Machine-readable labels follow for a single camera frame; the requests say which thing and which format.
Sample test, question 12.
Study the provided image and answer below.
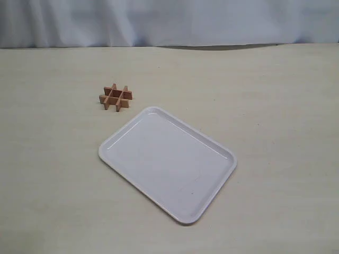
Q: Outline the wooden notched piece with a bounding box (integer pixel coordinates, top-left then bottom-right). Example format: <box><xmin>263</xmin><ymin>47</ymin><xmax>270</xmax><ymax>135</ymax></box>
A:
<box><xmin>111</xmin><ymin>84</ymin><xmax>131</xmax><ymax>112</ymax></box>
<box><xmin>104</xmin><ymin>83</ymin><xmax>119</xmax><ymax>97</ymax></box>
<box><xmin>99</xmin><ymin>90</ymin><xmax>132</xmax><ymax>108</ymax></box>
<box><xmin>99</xmin><ymin>87</ymin><xmax>132</xmax><ymax>103</ymax></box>

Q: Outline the white backdrop curtain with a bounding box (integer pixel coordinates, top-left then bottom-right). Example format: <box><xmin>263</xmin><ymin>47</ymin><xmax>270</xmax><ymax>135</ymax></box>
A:
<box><xmin>1</xmin><ymin>1</ymin><xmax>338</xmax><ymax>48</ymax></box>

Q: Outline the white plastic tray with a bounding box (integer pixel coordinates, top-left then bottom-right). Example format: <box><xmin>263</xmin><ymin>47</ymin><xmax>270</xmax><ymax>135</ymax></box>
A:
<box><xmin>98</xmin><ymin>106</ymin><xmax>237</xmax><ymax>224</ymax></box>

